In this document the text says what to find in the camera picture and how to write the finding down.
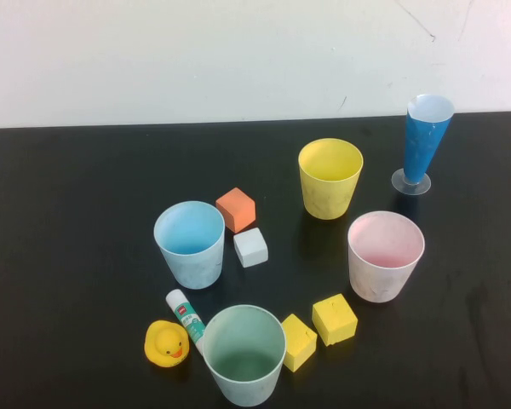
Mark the yellow plastic cup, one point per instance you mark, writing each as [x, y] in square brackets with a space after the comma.
[330, 198]

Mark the light blue plastic cup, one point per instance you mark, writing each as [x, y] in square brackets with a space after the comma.
[191, 266]

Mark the pink plastic cup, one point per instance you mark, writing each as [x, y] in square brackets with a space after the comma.
[379, 283]

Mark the orange foam cube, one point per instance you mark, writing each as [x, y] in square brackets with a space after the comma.
[238, 211]

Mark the white foam cube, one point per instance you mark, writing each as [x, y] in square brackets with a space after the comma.
[251, 249]

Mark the white green glue stick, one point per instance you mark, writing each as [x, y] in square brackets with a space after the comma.
[183, 315]

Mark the yellow foam cube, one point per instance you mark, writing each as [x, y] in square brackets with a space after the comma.
[334, 321]
[300, 345]

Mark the yellow rubber duck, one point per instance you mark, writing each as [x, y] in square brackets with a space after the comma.
[166, 343]

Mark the blue paper cone clear base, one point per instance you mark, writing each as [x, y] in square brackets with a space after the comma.
[421, 149]

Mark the green plastic cup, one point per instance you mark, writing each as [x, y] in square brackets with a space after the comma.
[242, 385]

